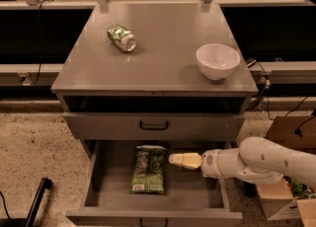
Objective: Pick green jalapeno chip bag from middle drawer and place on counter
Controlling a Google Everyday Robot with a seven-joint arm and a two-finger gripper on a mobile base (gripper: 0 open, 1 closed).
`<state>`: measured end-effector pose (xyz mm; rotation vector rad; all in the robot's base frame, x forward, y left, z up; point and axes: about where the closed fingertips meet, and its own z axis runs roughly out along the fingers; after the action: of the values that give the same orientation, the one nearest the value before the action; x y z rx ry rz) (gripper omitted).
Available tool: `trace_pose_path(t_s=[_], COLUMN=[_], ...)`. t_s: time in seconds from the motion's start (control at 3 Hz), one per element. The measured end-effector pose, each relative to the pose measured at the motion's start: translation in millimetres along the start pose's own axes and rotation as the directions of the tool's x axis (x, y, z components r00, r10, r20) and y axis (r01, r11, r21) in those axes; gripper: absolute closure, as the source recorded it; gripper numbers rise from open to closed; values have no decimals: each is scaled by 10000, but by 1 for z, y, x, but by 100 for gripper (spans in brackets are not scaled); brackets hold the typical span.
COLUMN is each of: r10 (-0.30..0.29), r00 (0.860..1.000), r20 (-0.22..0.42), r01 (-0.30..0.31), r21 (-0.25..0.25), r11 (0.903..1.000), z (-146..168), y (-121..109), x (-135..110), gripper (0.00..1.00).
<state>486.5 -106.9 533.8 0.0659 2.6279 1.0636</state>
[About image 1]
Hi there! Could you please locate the closed grey upper drawer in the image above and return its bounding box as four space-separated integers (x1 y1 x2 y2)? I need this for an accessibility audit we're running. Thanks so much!
64 113 245 141

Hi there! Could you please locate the open grey middle drawer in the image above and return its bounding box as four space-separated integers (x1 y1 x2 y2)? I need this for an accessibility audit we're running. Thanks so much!
66 141 243 227

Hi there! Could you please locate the black drawer handle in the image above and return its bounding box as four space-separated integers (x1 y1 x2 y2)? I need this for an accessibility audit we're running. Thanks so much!
139 120 169 130

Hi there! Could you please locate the white ceramic bowl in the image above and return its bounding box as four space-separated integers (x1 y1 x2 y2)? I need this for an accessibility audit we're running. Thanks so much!
196 43 241 80

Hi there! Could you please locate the black cables right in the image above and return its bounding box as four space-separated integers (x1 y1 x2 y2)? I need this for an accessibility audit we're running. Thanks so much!
246 57 272 112

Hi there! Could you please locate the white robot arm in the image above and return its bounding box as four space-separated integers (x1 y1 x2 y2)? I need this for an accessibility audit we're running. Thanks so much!
169 137 316 189

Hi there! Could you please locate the crushed green soda can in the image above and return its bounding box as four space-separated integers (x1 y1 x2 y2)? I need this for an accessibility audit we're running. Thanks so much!
107 24 136 52

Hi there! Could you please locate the black metal leg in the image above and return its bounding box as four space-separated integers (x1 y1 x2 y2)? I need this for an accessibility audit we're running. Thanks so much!
25 178 52 227

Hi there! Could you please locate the black cable left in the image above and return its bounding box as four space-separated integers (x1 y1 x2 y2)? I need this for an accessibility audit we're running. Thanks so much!
30 0 50 86

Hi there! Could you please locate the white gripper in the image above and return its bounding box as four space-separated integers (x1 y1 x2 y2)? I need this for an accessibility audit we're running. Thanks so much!
169 149 224 179

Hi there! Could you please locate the brown cardboard box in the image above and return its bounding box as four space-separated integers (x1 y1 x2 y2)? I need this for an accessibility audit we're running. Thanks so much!
257 116 316 227

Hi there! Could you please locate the green jalapeno chip bag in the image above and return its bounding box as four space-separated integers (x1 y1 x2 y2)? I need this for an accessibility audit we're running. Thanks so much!
130 145 167 194

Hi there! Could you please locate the grey metal drawer cabinet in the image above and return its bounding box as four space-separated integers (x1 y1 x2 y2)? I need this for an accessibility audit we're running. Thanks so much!
50 1 260 160

